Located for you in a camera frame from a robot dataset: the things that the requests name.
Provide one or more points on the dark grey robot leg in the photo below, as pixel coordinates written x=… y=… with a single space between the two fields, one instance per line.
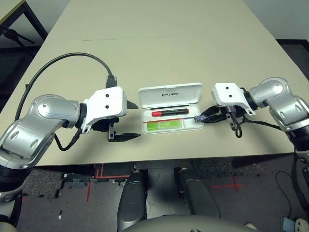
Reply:
x=198 y=195
x=132 y=200

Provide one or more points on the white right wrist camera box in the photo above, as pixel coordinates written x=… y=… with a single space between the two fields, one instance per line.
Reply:
x=227 y=94

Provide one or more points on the blue floor object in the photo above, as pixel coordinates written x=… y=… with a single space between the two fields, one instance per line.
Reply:
x=287 y=224

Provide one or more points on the beige side table black frame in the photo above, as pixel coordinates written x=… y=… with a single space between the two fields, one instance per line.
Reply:
x=33 y=21

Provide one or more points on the black tripod stand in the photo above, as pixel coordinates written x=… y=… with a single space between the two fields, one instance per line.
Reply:
x=12 y=35

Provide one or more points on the dark grey robot right leg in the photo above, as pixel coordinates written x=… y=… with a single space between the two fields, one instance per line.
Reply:
x=198 y=195

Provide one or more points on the white plastic pencil case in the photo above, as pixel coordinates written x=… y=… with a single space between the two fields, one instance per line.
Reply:
x=169 y=93

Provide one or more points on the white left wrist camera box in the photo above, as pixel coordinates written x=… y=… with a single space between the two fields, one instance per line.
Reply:
x=108 y=101

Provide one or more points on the small white floor scrap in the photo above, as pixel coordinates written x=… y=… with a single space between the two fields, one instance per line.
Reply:
x=59 y=216

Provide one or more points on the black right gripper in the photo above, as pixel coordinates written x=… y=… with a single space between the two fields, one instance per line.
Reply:
x=232 y=120

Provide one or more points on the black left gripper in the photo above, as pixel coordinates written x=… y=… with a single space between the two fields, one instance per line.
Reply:
x=102 y=125

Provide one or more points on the dark grey robot left leg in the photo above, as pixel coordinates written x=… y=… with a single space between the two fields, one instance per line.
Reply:
x=132 y=200

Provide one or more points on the small purple grey eraser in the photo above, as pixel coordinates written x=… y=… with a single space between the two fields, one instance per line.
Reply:
x=200 y=118

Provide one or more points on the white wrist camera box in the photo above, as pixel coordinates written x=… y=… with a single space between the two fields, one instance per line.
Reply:
x=227 y=94
x=108 y=101

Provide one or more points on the black marker with red cap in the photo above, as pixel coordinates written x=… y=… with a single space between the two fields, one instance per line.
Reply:
x=171 y=112

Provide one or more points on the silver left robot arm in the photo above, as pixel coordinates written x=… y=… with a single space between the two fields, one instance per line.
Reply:
x=48 y=111

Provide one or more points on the grey robot torso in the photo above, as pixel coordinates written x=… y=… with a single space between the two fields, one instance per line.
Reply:
x=193 y=224

